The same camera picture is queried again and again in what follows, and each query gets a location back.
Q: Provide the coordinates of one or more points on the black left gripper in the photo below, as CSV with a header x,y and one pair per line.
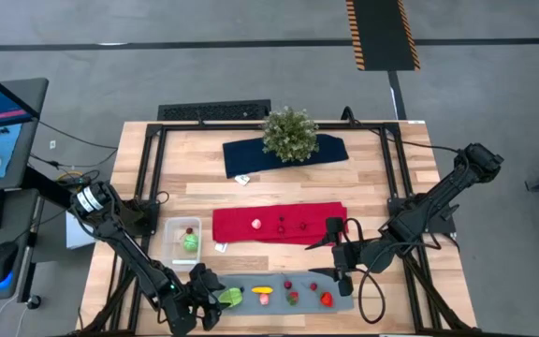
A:
x,y
194,302

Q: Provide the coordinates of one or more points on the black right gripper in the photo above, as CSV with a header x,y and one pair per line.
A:
x,y
349,257

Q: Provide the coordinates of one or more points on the green bell pepper toy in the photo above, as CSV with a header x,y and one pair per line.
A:
x,y
231,298

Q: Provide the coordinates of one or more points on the plain red strawberry toy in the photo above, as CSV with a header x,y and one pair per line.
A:
x,y
326,299

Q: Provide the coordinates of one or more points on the yellow banana toy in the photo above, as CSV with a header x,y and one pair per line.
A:
x,y
262,290

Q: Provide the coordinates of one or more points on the pink meat chunk toy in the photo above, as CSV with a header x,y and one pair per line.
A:
x,y
264,299

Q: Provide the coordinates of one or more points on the dark red glossy cherry toy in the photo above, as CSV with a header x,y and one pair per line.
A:
x,y
287,284

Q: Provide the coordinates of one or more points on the strawberry toy with green leaves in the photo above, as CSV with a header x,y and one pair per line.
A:
x,y
292,298

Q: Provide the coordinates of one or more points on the small pink peach toy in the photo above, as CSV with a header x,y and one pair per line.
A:
x,y
256,224

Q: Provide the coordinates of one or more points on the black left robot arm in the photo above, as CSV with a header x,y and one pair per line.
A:
x,y
129,253

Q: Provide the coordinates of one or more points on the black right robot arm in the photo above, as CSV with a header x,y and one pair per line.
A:
x,y
438,192

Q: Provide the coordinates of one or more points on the red cherry toy with stem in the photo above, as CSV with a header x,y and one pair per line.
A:
x,y
313,286
189,230

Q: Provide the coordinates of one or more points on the white fabric tag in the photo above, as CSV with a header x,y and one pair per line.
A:
x,y
242,180
221,247

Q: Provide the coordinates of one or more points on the green lettuce toy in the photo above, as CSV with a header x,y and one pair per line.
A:
x,y
190,243

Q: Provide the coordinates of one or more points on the clear plastic container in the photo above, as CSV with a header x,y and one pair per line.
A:
x,y
171,253

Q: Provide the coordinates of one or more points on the grey cloth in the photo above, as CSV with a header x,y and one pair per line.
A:
x,y
307,309

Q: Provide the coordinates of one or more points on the red cloth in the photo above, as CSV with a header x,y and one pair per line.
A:
x,y
251,210

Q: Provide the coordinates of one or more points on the green potted plant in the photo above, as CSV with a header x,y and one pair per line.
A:
x,y
290,136

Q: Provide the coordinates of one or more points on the navy blue cloth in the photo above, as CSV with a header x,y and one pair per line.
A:
x,y
246,159

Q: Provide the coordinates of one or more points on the white box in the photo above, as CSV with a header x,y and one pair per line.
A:
x,y
75,234

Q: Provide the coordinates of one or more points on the black computer mouse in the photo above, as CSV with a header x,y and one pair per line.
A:
x,y
0,262

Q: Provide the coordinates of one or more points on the black orange-striped floor mat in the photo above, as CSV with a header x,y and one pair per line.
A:
x,y
382,33

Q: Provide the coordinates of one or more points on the grey computer cart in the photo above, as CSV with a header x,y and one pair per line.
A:
x,y
35,93

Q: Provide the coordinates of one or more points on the black metal table frame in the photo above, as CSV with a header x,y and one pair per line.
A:
x,y
204,126

